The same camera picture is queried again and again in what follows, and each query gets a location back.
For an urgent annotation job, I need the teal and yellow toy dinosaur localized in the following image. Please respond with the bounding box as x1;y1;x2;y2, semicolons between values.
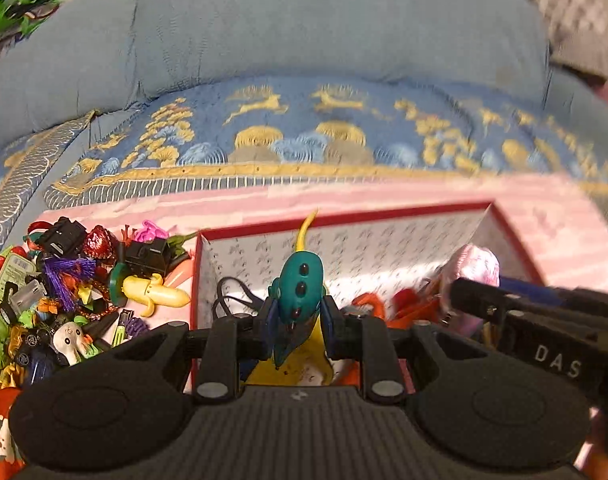
268;210;327;368

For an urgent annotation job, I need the yellow banana character toy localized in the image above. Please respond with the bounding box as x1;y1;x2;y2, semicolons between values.
108;262;190;318

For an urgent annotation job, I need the red patterned cardboard box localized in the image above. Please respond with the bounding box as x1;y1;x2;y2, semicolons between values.
189;199;548;396

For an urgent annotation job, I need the pink plush toy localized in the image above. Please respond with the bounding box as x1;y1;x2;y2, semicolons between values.
438;244;500;337

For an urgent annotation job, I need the black plastic clip block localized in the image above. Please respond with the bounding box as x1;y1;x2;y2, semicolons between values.
125;237;171;278

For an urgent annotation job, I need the red foil heart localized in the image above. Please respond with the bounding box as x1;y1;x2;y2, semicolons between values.
80;226;118;263

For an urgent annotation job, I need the white ghost figurine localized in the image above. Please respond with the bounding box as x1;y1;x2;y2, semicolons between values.
52;322;90;366

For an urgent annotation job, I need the purple tassel toy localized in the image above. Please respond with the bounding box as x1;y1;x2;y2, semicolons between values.
42;257;96;312

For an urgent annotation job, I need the blue gold patterned seat cover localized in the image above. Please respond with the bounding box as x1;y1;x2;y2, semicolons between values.
0;73;608;251

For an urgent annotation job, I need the grey checked blanket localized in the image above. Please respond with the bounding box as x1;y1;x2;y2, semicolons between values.
530;0;608;81

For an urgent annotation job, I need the blue fabric sofa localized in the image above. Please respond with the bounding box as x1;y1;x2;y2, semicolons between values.
0;0;608;201

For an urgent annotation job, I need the black cable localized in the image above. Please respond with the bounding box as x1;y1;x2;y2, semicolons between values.
210;276;266;321

